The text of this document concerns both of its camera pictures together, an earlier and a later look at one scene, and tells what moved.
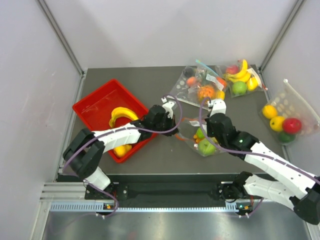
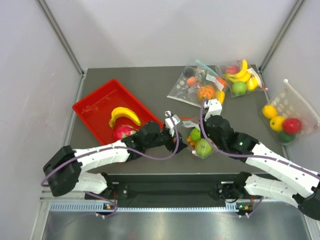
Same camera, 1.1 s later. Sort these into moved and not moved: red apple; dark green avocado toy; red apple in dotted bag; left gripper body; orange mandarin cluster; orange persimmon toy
Moved: orange mandarin cluster; left gripper body
Not moved: orange persimmon toy; dark green avocado toy; red apple; red apple in dotted bag
